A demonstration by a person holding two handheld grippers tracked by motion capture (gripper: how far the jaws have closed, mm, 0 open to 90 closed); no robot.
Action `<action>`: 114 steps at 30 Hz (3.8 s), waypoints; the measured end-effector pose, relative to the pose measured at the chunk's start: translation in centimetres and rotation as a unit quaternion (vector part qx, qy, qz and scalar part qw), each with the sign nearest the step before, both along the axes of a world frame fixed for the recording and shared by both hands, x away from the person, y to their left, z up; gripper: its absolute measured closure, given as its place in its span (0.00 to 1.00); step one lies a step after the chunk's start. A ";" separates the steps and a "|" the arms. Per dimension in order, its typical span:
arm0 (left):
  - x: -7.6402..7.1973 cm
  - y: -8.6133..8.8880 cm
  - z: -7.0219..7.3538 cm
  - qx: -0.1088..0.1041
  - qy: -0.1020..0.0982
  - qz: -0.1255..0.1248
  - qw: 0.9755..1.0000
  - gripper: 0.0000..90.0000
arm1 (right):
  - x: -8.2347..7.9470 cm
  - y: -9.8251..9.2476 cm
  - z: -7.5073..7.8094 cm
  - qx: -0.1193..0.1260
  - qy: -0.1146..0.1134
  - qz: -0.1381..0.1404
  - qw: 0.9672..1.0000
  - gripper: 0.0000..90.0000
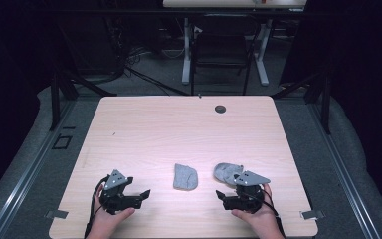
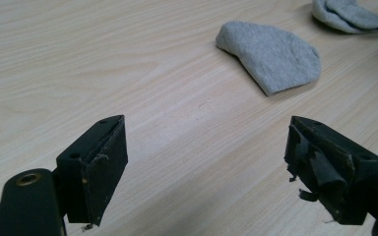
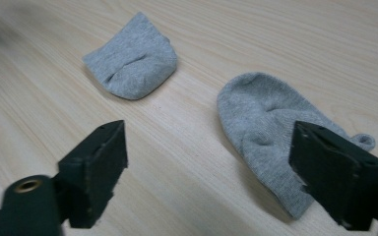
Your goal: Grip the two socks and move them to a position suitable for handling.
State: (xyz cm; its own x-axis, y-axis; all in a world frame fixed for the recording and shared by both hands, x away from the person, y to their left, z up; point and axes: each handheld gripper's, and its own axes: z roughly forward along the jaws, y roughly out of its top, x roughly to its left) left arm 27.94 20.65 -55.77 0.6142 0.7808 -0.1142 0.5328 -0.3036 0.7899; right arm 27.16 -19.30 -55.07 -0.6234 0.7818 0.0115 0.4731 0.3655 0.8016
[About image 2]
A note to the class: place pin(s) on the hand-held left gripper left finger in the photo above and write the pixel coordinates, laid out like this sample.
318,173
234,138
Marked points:
98,170

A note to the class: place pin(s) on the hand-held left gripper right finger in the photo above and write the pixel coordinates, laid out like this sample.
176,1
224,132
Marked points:
328,170

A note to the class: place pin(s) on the grey sock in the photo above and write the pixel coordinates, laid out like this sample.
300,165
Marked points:
272,59
347,16

